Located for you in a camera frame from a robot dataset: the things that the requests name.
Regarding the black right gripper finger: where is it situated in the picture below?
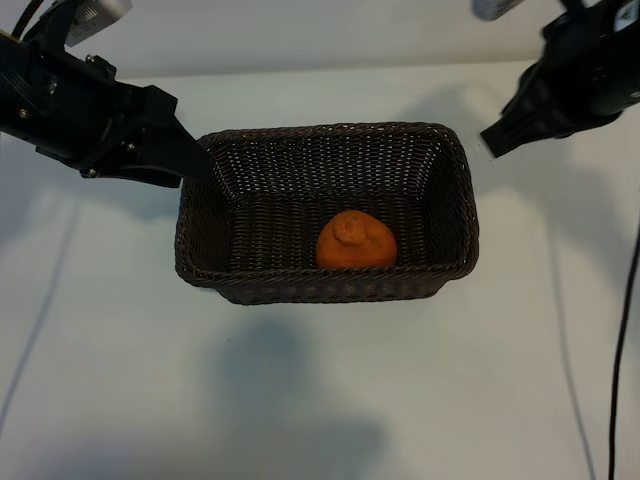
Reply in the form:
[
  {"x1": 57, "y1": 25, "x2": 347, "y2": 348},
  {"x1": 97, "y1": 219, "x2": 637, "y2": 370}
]
[
  {"x1": 480, "y1": 64, "x2": 551, "y2": 151},
  {"x1": 492, "y1": 99, "x2": 576, "y2": 160}
]

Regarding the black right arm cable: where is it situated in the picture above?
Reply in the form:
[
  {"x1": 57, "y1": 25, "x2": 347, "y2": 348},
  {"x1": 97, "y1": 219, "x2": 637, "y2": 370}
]
[{"x1": 607, "y1": 239, "x2": 640, "y2": 480}]

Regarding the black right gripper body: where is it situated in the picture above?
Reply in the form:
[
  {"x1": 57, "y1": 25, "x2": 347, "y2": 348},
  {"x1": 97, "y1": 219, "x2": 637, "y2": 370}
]
[{"x1": 542, "y1": 0, "x2": 640, "y2": 136}]

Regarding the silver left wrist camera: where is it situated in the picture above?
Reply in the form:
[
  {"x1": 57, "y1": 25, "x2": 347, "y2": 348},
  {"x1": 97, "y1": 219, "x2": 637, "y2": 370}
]
[{"x1": 29, "y1": 0, "x2": 134, "y2": 51}]

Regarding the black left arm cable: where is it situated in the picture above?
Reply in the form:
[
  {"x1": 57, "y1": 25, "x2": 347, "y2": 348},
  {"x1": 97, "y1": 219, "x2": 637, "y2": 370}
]
[{"x1": 12, "y1": 0, "x2": 46, "y2": 39}]

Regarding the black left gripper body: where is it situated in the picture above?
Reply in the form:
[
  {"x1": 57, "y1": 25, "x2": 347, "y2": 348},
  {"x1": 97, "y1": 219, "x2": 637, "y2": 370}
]
[{"x1": 0, "y1": 42, "x2": 180, "y2": 179}]

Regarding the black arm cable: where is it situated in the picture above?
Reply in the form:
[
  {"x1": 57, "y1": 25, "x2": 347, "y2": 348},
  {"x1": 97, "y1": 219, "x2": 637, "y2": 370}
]
[
  {"x1": 607, "y1": 239, "x2": 640, "y2": 480},
  {"x1": 12, "y1": 0, "x2": 46, "y2": 39}
]

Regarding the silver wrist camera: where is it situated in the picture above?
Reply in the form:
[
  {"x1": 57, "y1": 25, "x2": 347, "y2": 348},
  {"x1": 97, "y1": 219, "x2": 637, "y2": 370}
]
[
  {"x1": 472, "y1": 0, "x2": 521, "y2": 21},
  {"x1": 29, "y1": 0, "x2": 134, "y2": 51}
]

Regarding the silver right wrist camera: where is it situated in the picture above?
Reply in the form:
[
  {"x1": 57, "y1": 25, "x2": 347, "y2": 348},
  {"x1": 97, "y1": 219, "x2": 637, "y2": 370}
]
[{"x1": 472, "y1": 0, "x2": 521, "y2": 21}]

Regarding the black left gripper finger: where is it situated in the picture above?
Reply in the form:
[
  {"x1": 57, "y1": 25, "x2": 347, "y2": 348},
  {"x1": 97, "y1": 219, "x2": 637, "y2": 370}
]
[
  {"x1": 132, "y1": 122, "x2": 214, "y2": 181},
  {"x1": 99, "y1": 158, "x2": 181, "y2": 190}
]

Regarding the dark brown wicker basket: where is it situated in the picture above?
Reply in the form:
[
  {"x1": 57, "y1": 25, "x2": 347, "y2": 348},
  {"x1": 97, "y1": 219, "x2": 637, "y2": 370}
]
[{"x1": 173, "y1": 122, "x2": 480, "y2": 306}]

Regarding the orange fruit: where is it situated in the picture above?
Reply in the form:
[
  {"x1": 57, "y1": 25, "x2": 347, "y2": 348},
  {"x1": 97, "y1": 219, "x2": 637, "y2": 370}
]
[{"x1": 315, "y1": 209, "x2": 399, "y2": 270}]

